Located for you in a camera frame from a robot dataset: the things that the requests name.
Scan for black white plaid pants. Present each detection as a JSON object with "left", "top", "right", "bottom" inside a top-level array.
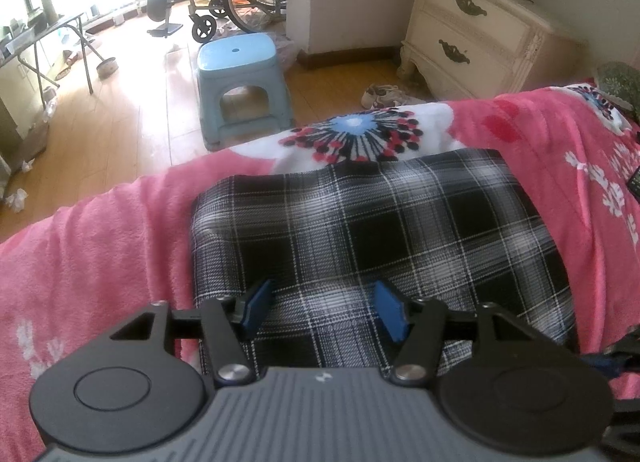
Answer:
[{"left": 190, "top": 147, "right": 581, "bottom": 378}]

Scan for black floor fan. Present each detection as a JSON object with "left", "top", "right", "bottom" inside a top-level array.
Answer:
[{"left": 146, "top": 0, "right": 182, "bottom": 39}]

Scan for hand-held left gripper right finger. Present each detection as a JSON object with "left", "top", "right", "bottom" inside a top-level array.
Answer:
[{"left": 375, "top": 281, "right": 538, "bottom": 386}]

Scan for light blue plastic stool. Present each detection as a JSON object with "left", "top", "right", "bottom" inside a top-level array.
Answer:
[{"left": 196, "top": 32, "right": 296, "bottom": 152}]

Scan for cream wooden nightstand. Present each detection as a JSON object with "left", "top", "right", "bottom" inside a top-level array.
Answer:
[{"left": 397, "top": 0, "right": 588, "bottom": 100}]

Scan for pink floral blanket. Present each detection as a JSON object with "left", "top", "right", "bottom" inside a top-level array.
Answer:
[{"left": 0, "top": 85, "right": 640, "bottom": 403}]

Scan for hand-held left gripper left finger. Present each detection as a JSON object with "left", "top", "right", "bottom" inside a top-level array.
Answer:
[{"left": 107, "top": 279, "right": 274, "bottom": 386}]

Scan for grey floral pillow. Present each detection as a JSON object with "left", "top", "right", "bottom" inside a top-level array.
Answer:
[{"left": 596, "top": 61, "right": 640, "bottom": 100}]

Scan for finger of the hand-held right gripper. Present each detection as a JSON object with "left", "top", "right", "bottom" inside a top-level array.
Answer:
[
  {"left": 582, "top": 327, "right": 640, "bottom": 385},
  {"left": 602, "top": 399, "right": 640, "bottom": 462}
]

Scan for folding table with clutter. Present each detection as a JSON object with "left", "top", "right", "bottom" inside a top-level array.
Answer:
[{"left": 0, "top": 12, "right": 96, "bottom": 96}]

